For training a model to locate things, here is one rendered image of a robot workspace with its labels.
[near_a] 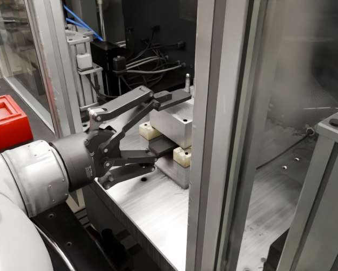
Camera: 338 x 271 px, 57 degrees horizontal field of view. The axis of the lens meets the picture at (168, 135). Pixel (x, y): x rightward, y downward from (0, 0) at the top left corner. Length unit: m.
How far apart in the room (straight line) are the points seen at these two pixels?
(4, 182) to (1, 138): 0.31
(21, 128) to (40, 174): 0.30
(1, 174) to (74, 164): 0.08
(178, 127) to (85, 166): 0.16
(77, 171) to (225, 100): 0.25
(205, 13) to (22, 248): 0.20
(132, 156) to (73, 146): 0.11
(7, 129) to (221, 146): 0.51
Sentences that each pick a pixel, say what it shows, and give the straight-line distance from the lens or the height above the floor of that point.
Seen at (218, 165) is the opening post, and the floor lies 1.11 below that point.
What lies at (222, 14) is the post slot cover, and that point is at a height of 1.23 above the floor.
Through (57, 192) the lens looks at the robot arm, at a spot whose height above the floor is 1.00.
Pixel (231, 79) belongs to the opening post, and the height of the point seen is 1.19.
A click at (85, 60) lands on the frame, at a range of 0.69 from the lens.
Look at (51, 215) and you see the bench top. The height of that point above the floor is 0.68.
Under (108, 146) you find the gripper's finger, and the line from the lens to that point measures 0.45.
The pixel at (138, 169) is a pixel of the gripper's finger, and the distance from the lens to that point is 0.52.
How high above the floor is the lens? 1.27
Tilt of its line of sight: 33 degrees down
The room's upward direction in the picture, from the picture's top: straight up
